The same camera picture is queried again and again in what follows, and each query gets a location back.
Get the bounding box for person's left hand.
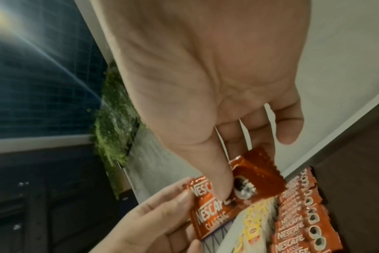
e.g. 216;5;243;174
89;184;206;253

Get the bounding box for person's right hand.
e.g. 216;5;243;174
89;0;312;201

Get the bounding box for red coffee stick sachet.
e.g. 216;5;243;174
189;195;265;241
182;145;288;207

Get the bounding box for row of tea bags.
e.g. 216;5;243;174
233;200;277;253

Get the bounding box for row of red Nescafe sachets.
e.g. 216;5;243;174
269;166;345;253

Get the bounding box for brown plastic tray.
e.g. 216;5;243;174
311;94;379;253

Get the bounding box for green hedge plants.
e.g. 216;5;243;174
92;61;147;198

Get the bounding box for black metal shelving rack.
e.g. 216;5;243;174
0;145;137;253

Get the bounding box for white slanted beam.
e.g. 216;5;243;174
73;0;115;65

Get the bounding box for glass grid building facade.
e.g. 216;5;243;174
0;0;109;140

